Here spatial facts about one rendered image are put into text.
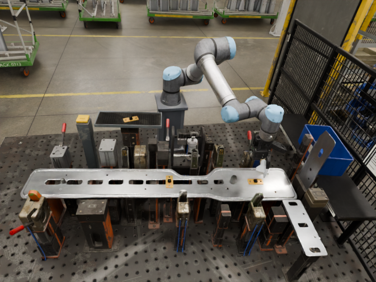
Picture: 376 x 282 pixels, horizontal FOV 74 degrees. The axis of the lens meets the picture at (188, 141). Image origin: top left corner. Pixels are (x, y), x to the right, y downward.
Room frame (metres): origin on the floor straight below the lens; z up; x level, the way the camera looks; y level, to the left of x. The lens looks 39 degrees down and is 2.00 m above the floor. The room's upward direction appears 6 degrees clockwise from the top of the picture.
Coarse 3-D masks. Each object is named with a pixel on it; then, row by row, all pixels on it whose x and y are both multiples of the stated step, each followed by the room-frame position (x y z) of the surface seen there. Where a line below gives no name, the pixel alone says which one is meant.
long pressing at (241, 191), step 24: (48, 168) 0.87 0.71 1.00; (72, 168) 0.88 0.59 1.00; (96, 168) 0.90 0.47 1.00; (120, 168) 0.92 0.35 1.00; (216, 168) 0.99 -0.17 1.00; (240, 168) 1.01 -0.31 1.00; (24, 192) 0.71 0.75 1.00; (48, 192) 0.72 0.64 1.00; (72, 192) 0.73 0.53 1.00; (96, 192) 0.75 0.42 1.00; (120, 192) 0.76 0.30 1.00; (144, 192) 0.78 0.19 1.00; (168, 192) 0.79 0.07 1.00; (192, 192) 0.81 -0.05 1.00; (216, 192) 0.82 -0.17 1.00; (240, 192) 0.84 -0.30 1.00; (264, 192) 0.86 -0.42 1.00; (288, 192) 0.87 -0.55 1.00
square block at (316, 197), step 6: (306, 192) 0.86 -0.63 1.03; (312, 192) 0.84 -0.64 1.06; (318, 192) 0.84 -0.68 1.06; (324, 192) 0.84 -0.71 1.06; (306, 198) 0.84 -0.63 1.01; (312, 198) 0.81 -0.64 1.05; (318, 198) 0.81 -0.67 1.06; (324, 198) 0.81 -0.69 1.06; (306, 204) 0.82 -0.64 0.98; (312, 204) 0.79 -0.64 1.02; (318, 204) 0.80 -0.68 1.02; (324, 204) 0.80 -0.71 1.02; (306, 210) 0.80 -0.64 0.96; (312, 210) 0.80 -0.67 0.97; (318, 210) 0.80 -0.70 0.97; (312, 216) 0.80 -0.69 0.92; (312, 222) 0.80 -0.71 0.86; (294, 234) 0.80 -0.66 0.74
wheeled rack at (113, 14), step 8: (80, 0) 6.71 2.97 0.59; (96, 0) 8.13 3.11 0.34; (80, 8) 6.48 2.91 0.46; (88, 8) 7.31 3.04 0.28; (96, 8) 7.26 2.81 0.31; (104, 8) 7.33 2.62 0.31; (112, 8) 7.42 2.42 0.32; (80, 16) 6.40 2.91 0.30; (88, 16) 6.55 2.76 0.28; (96, 16) 6.62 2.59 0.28; (104, 16) 6.69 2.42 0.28; (112, 16) 6.77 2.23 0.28; (120, 16) 6.88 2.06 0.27
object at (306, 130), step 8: (304, 128) 1.28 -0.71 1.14; (312, 128) 1.30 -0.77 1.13; (320, 128) 1.30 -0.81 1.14; (328, 128) 1.30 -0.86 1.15; (312, 136) 1.30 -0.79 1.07; (336, 136) 1.21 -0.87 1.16; (312, 144) 1.14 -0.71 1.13; (336, 144) 1.17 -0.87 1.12; (320, 152) 1.04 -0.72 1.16; (336, 152) 1.14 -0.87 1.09; (344, 152) 1.09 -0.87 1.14; (328, 160) 1.00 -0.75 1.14; (336, 160) 1.00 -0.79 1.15; (344, 160) 1.00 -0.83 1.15; (352, 160) 1.00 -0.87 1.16; (328, 168) 1.00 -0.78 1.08; (336, 168) 1.00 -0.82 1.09; (344, 168) 1.01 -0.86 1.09
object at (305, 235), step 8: (288, 200) 0.82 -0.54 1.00; (296, 200) 0.83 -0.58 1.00; (288, 208) 0.77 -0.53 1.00; (296, 208) 0.78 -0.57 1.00; (304, 208) 0.78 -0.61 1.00; (288, 216) 0.73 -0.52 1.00; (296, 216) 0.73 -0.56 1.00; (304, 216) 0.74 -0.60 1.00; (296, 224) 0.68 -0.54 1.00; (312, 224) 0.69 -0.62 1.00; (296, 232) 0.64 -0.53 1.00; (304, 232) 0.65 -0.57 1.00; (312, 232) 0.65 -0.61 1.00; (304, 240) 0.61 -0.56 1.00; (312, 240) 0.61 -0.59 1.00; (320, 240) 0.62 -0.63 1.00; (304, 248) 0.57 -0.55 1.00; (320, 248) 0.57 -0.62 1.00
